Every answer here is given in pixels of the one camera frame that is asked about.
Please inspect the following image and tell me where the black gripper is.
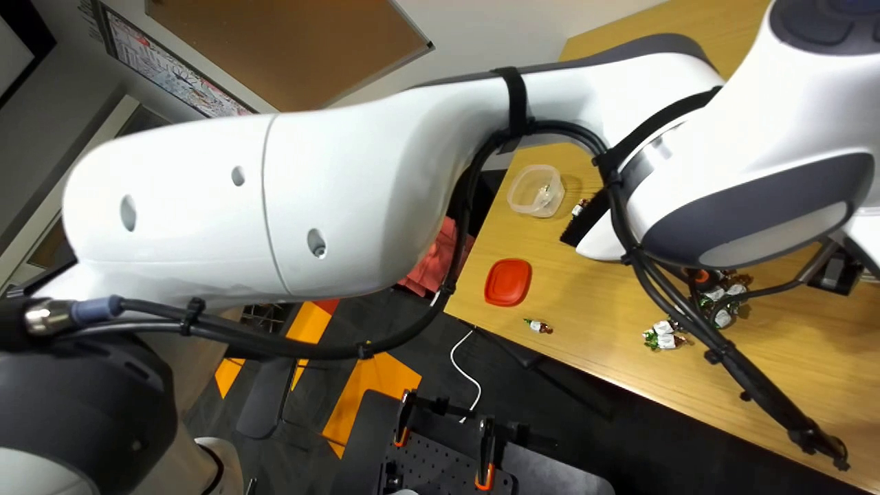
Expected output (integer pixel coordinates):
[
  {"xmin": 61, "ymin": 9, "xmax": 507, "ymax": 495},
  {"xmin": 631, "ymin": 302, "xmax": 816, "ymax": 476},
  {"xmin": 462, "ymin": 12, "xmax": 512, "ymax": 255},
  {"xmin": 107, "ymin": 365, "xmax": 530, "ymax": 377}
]
[{"xmin": 805, "ymin": 234, "xmax": 871, "ymax": 296}]

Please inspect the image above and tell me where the clear plastic container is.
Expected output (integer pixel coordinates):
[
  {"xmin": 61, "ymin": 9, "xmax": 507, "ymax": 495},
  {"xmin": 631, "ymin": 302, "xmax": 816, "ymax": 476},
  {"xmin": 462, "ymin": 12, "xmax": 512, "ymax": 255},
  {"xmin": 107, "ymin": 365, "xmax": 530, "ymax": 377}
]
[{"xmin": 507, "ymin": 161, "xmax": 572, "ymax": 222}]

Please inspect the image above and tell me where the red plastic lid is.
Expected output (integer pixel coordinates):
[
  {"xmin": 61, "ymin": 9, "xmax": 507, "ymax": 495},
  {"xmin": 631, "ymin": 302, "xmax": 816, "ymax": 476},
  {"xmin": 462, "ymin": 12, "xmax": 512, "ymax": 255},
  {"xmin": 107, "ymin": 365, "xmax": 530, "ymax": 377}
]
[{"xmin": 482, "ymin": 255, "xmax": 536, "ymax": 310}]

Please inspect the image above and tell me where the red cloth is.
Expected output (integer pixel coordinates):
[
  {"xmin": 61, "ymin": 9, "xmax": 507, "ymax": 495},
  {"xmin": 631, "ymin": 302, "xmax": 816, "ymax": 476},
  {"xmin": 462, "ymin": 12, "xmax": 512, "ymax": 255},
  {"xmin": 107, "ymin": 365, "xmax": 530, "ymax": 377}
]
[{"xmin": 401, "ymin": 215, "xmax": 467, "ymax": 296}]

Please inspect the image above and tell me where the black stand with orange clamps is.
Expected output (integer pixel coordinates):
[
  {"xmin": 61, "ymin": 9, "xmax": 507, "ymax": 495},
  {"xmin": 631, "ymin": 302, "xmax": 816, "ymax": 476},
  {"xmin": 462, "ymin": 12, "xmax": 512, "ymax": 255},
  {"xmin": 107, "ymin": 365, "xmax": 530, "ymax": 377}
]
[{"xmin": 376, "ymin": 387, "xmax": 600, "ymax": 495}]

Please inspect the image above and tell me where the black stool seat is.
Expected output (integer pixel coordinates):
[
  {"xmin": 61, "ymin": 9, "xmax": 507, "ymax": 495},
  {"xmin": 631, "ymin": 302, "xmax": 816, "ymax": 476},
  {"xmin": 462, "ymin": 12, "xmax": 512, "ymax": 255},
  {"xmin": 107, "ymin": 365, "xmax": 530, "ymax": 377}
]
[{"xmin": 231, "ymin": 355, "xmax": 299, "ymax": 443}]

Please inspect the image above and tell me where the brown cork board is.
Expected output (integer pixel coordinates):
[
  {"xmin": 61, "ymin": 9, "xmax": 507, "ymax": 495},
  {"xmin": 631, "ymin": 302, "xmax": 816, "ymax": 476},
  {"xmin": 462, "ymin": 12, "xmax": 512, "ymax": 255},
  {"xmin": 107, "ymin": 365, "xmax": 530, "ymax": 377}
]
[{"xmin": 144, "ymin": 0, "xmax": 434, "ymax": 115}]

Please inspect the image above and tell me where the white brush black orange handle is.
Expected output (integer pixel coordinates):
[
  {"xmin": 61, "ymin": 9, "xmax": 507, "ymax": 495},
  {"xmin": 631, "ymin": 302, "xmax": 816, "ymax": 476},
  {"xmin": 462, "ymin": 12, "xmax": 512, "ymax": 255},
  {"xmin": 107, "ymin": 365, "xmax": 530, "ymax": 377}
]
[{"xmin": 559, "ymin": 188, "xmax": 720, "ymax": 288}]

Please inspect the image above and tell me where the white floor cable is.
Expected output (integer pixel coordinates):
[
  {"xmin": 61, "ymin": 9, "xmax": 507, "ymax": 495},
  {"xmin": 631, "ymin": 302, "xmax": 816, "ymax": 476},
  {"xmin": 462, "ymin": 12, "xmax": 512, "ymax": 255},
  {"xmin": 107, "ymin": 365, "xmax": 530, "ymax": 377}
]
[{"xmin": 446, "ymin": 326, "xmax": 486, "ymax": 416}]

